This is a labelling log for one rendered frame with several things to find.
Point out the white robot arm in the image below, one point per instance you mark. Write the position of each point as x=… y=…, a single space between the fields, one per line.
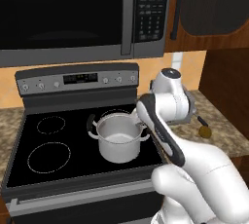
x=201 y=169

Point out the black and silver stove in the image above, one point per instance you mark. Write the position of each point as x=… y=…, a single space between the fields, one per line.
x=78 y=143

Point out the black microwave oven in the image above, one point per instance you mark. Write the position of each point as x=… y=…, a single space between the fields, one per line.
x=64 y=13

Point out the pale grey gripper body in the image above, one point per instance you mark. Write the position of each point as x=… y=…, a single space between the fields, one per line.
x=192 y=106

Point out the dark brown cupboard door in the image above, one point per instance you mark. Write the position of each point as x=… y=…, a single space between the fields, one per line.
x=214 y=4

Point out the white wall outlet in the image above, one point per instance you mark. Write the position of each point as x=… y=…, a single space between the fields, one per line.
x=177 y=61

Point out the silver stove knob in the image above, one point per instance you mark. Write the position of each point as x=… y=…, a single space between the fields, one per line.
x=119 y=79
x=25 y=87
x=41 y=86
x=105 y=80
x=132 y=78

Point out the brown wooden cabinet side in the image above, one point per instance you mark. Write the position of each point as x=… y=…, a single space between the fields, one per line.
x=227 y=85

